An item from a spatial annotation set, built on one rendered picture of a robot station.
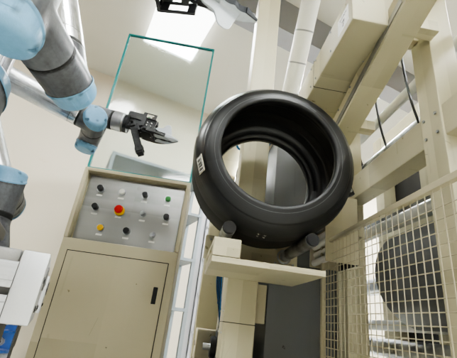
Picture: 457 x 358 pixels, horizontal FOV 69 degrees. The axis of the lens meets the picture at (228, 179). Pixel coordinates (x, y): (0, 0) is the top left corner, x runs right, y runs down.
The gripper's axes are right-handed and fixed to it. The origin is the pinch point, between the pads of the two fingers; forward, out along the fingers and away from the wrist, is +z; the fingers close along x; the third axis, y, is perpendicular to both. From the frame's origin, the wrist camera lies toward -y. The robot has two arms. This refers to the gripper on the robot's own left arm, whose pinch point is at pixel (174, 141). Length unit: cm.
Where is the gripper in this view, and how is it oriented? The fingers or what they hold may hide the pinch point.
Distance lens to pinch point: 129.4
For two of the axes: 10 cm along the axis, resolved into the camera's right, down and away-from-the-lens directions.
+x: -1.3, 3.8, 9.2
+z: 9.6, 2.6, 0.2
